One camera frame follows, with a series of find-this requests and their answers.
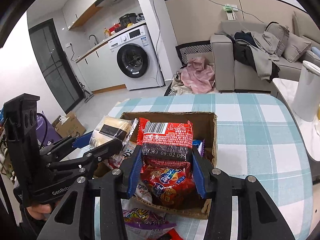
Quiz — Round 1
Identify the beige wafer packet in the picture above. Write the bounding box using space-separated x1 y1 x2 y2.
89 116 138 148

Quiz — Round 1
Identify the red black noodle packet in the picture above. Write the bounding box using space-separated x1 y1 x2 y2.
137 118 193 170

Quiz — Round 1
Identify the left hand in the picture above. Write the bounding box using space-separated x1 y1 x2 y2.
27 202 59 221

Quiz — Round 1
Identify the small cardboard floor box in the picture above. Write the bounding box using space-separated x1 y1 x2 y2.
52 112 86 138

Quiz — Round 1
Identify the white red snack packet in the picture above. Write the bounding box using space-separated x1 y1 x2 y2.
104 141 152 203

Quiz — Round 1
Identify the purple plastic bag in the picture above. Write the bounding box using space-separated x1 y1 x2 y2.
36 113 61 147

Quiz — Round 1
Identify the purple yellow snack bag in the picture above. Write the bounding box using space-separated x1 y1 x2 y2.
123 207 176 239

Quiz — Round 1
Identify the red chip bag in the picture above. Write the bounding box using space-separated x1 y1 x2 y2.
140 165 196 209

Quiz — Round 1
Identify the white kitchen cabinet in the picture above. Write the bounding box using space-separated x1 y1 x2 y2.
78 44 125 92

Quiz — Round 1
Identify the teal checked tablecloth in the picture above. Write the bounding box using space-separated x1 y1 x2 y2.
104 93 313 239

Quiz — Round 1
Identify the black glass door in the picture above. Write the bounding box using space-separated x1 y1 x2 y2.
29 19 84 113

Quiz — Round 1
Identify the brown cardboard box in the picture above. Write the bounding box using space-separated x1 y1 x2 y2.
89 112 217 219

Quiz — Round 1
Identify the kitchen faucet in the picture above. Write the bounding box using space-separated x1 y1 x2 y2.
88 34 99 46

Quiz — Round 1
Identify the white washing machine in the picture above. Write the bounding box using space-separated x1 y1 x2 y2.
108 23 165 90

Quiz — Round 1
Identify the white marble side table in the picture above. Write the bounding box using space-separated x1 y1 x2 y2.
273 79 320 161

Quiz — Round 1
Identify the yellow bottle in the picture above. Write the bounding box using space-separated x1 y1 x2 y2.
104 28 111 38

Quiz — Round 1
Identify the red box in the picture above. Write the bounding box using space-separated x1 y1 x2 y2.
108 23 121 35

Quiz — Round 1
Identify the white trash bin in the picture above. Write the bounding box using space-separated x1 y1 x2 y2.
292 60 320 122

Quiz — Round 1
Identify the pink cloth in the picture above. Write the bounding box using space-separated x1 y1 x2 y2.
181 56 215 94

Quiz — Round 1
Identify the patterned laundry basket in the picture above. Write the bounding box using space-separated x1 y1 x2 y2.
175 40 214 66

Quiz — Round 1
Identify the grey clothes pile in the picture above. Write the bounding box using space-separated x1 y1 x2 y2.
230 31 280 82

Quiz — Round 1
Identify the grey square cushion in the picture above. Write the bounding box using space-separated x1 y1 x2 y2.
283 33 311 63

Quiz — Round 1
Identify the light blue pillow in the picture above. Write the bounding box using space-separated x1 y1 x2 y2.
311 47 320 57

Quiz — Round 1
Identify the white power strip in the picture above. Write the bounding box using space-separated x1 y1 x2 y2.
223 4 238 21

